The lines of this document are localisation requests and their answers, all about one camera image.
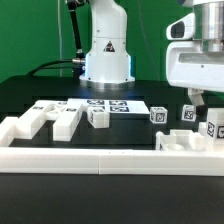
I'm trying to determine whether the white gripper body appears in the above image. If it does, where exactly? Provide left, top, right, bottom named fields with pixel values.
left=166, top=13, right=224, bottom=92

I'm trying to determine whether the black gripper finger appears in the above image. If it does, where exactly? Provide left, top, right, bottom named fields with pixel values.
left=188, top=88, right=204, bottom=106

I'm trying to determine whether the white chair seat part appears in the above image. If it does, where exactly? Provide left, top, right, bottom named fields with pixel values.
left=155, top=129, right=205, bottom=151

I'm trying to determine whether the white U-shaped fence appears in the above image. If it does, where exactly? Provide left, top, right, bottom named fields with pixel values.
left=0, top=117, right=224, bottom=176

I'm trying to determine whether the white marker base plate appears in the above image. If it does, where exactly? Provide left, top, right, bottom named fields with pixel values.
left=68, top=98, right=149, bottom=114

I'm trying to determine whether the white chair back frame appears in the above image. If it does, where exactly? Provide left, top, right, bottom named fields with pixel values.
left=15, top=100, right=83, bottom=142

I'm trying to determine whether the black cable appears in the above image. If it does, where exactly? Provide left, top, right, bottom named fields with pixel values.
left=27, top=59, right=75, bottom=77

